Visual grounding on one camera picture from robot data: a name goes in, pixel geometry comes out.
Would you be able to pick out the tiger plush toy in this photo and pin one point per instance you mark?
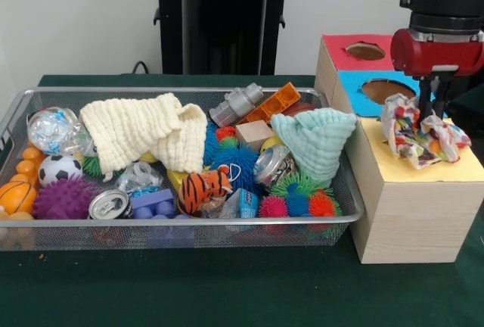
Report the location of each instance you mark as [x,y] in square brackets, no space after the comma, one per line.
[200,190]

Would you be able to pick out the purple knobbly ball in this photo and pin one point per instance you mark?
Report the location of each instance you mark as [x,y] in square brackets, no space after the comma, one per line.
[62,200]

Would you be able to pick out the cream muslin cloth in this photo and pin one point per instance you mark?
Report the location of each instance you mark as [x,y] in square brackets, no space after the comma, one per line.
[132,130]

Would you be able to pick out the wooden box with three holes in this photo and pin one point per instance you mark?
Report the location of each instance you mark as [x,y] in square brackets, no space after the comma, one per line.
[416,221]

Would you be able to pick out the crushed plastic water bottle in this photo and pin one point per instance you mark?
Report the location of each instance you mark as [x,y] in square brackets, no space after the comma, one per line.
[51,130]

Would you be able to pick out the black white soccer ball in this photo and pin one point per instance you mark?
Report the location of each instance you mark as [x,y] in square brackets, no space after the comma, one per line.
[58,170]

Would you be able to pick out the light blue muslin cloth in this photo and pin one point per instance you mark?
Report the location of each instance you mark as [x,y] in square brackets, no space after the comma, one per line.
[317,141]

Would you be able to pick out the rainbow spiky caterpillar toy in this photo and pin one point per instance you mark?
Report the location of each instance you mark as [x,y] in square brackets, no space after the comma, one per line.
[298,204]

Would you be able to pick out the silver drink can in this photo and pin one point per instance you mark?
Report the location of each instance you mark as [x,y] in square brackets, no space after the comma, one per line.
[109,206]

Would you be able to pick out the purple toy brick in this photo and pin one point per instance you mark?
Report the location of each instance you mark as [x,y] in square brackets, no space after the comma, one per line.
[153,206]

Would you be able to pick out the orange toy basketball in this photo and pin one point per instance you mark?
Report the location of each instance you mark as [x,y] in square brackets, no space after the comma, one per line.
[15,196]

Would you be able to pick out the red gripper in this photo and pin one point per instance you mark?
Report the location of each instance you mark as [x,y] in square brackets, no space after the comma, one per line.
[435,58]

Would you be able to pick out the green covered side table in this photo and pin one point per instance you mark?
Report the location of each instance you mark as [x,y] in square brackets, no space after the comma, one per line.
[472,101]

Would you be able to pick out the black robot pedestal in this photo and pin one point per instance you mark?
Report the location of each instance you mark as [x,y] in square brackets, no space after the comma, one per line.
[223,20]

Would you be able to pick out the green spiky ball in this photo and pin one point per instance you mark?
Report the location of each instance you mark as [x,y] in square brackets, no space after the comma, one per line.
[287,187]

